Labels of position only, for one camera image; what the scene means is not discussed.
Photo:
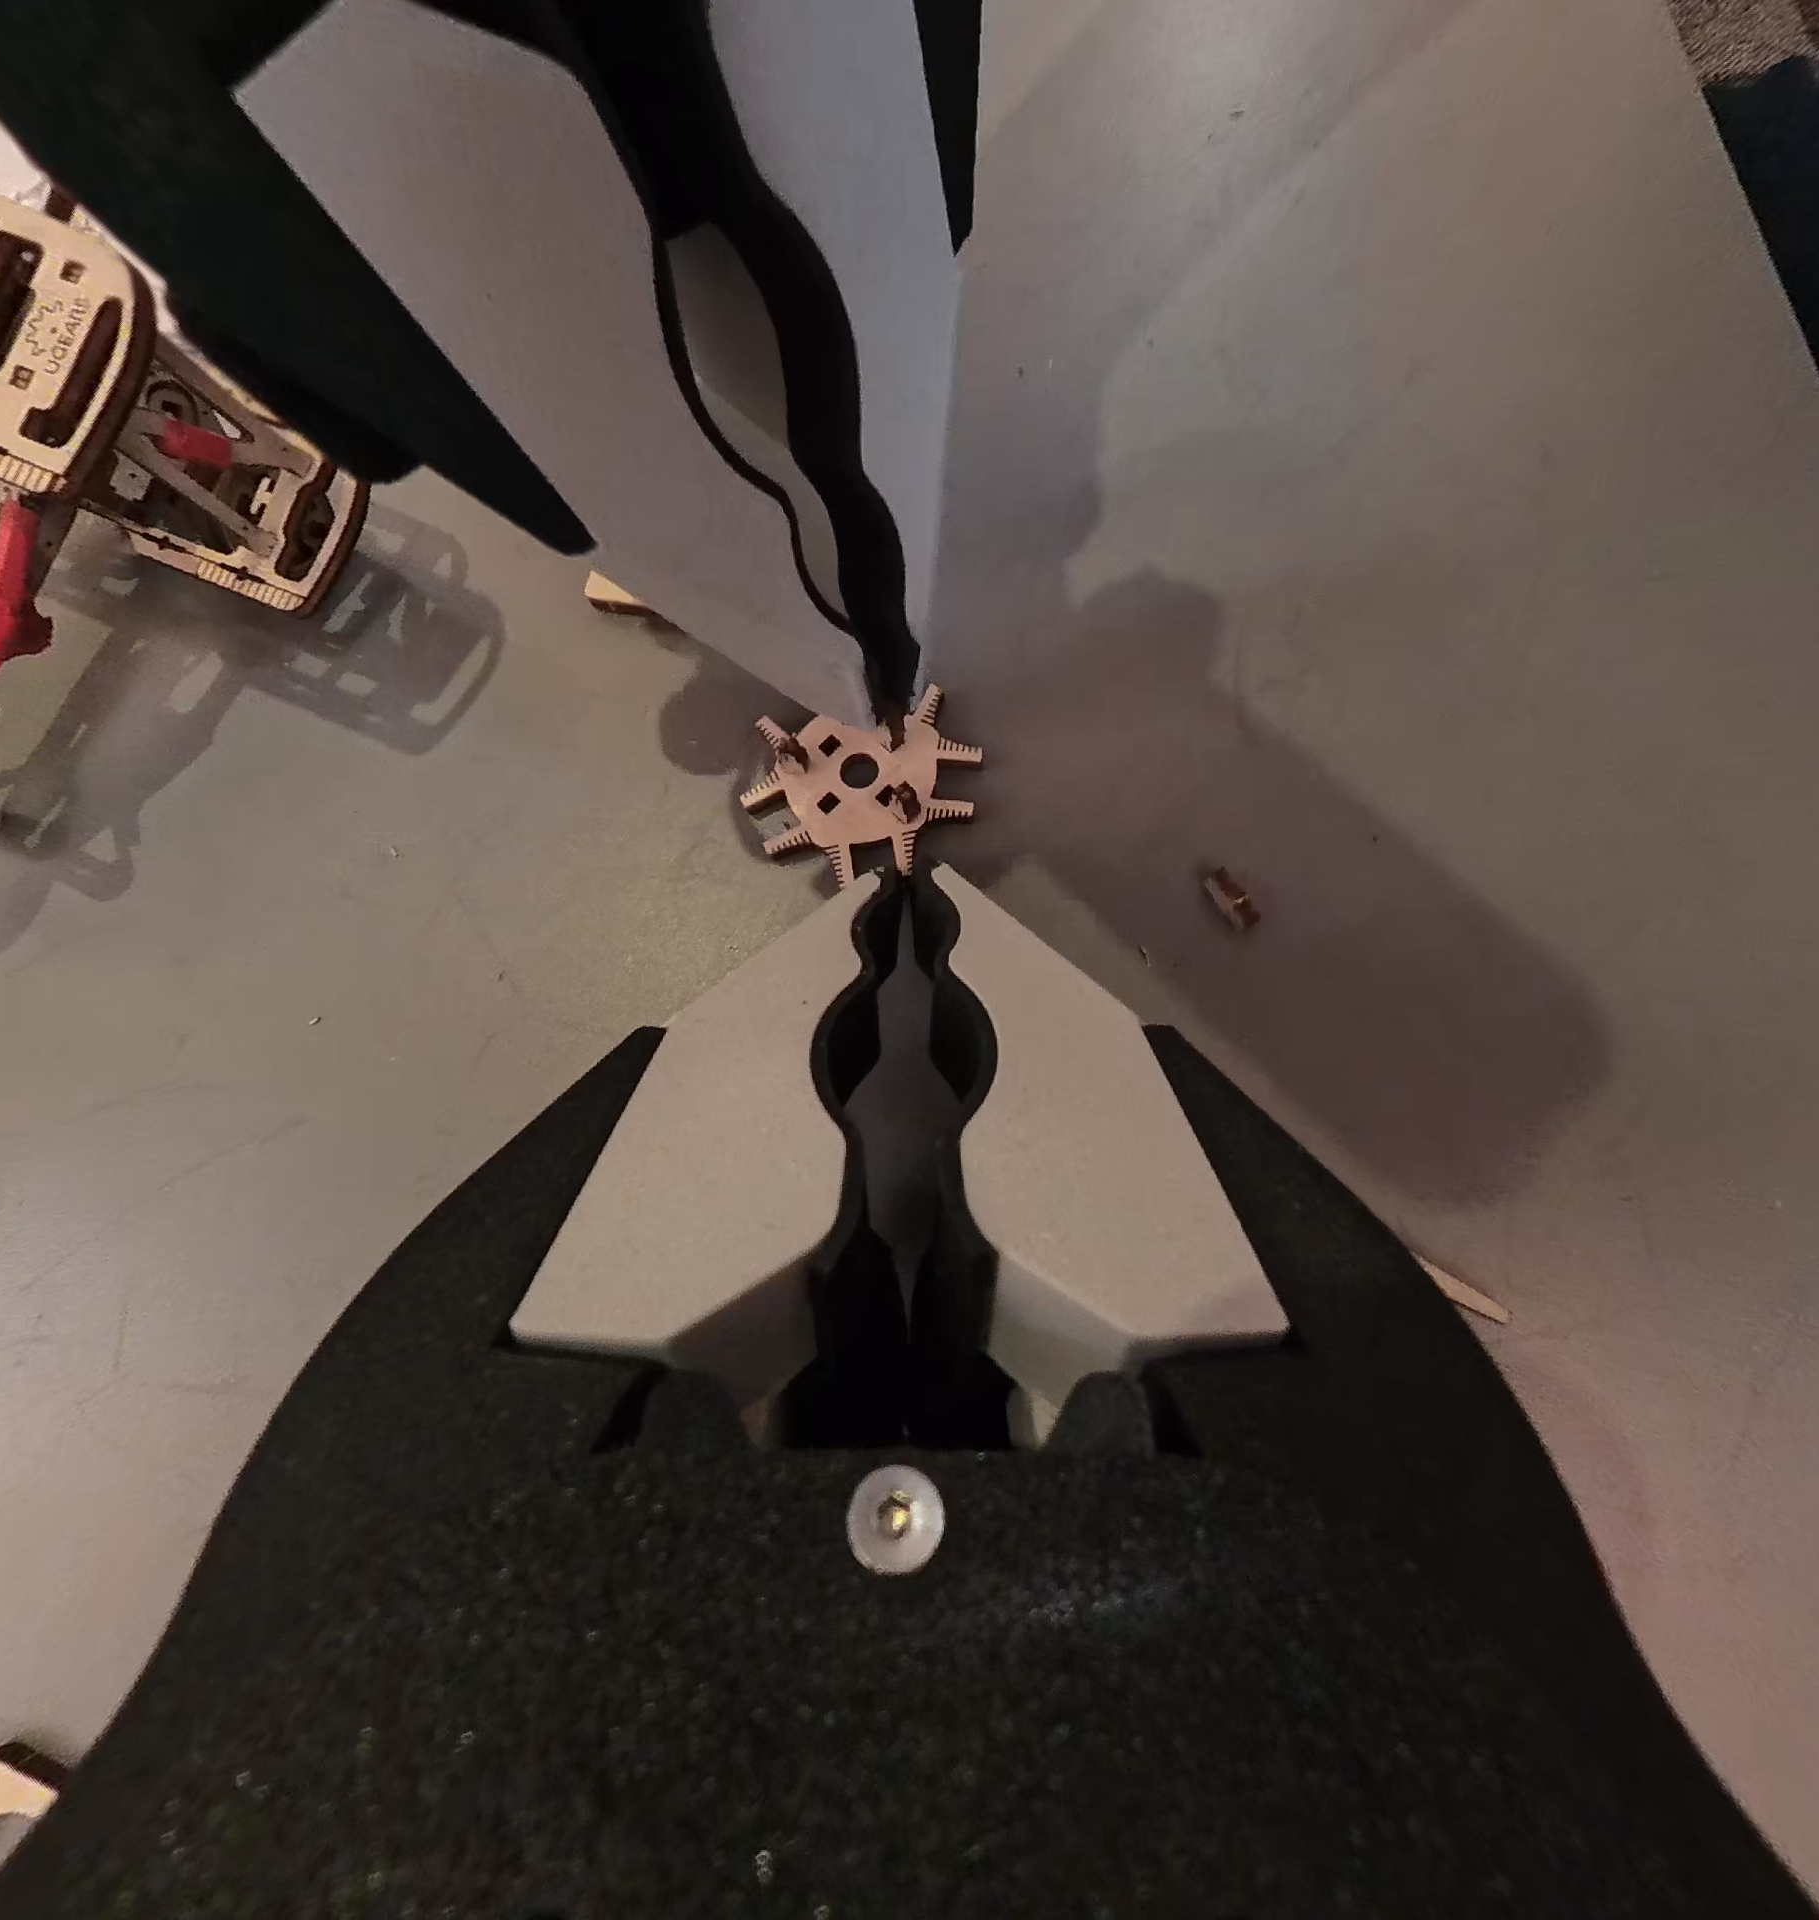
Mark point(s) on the small pale wooden chip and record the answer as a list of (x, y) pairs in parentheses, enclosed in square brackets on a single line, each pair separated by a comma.
[(616, 595)]

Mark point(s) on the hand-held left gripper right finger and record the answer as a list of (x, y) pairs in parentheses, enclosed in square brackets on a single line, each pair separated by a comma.
[(1119, 1185)]

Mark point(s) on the thin wooden sliver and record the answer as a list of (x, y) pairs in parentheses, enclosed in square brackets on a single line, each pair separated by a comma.
[(1463, 1290)]

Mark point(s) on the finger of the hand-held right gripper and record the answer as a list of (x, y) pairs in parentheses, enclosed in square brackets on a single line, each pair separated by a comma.
[(474, 224), (902, 374)]

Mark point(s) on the wooden model airplane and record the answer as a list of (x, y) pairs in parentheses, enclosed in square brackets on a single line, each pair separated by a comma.
[(50, 332)]

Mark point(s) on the wooden sheet with numbered cutouts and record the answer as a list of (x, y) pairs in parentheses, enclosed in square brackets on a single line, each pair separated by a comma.
[(8, 1800)]

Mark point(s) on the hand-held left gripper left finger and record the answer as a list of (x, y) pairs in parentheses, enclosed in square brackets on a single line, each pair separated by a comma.
[(670, 1185)]

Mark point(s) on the small wooden gear piece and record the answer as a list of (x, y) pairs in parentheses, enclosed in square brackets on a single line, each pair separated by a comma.
[(826, 803)]

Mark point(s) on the small brown wooden block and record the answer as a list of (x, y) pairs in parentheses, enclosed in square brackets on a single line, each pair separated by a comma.
[(1227, 897)]

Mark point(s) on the small red tape strip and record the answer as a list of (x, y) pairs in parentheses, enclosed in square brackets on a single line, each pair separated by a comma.
[(194, 442)]

